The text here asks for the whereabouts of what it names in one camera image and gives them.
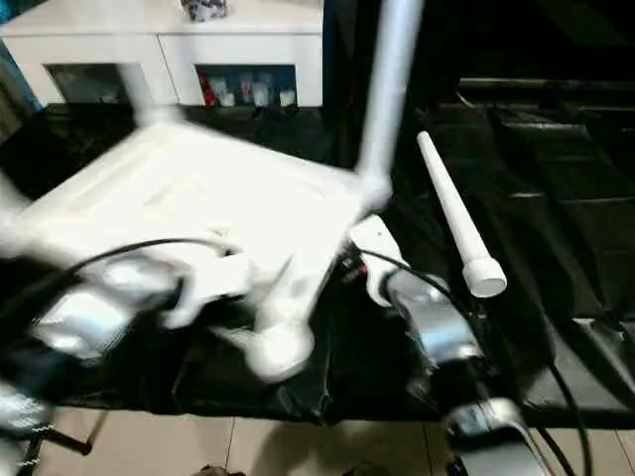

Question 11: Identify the white glass door cabinet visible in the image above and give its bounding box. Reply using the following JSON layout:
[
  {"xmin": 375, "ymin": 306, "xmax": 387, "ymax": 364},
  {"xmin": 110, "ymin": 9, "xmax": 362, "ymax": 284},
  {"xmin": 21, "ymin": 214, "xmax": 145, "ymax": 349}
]
[{"xmin": 0, "ymin": 0, "xmax": 326, "ymax": 108}]

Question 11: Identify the dark metal bar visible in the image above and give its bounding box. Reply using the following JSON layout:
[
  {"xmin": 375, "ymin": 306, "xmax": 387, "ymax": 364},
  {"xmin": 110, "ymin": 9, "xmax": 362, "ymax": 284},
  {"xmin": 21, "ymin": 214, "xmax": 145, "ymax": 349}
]
[{"xmin": 458, "ymin": 77, "xmax": 635, "ymax": 95}]

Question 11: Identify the dark speckled object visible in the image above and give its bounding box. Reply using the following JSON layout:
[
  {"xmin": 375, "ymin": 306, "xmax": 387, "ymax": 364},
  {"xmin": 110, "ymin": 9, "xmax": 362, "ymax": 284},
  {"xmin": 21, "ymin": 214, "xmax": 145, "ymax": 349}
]
[{"xmin": 181, "ymin": 0, "xmax": 232, "ymax": 22}]

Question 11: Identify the black folding stand frame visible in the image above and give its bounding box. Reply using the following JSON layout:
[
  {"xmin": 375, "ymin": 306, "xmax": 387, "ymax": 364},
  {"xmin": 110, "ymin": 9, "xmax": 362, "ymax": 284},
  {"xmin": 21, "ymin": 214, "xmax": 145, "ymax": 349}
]
[{"xmin": 24, "ymin": 411, "xmax": 108, "ymax": 470}]

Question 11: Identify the black mat cover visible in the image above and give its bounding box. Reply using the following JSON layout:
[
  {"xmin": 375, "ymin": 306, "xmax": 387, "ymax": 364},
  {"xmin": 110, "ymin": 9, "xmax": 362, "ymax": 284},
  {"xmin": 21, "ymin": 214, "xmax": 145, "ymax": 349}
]
[{"xmin": 0, "ymin": 101, "xmax": 635, "ymax": 427}]

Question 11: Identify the white plastic table top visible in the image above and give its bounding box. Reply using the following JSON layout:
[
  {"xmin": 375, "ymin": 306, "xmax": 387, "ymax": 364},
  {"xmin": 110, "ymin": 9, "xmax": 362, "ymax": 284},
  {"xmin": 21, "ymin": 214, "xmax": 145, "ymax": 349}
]
[{"xmin": 0, "ymin": 118, "xmax": 393, "ymax": 383}]

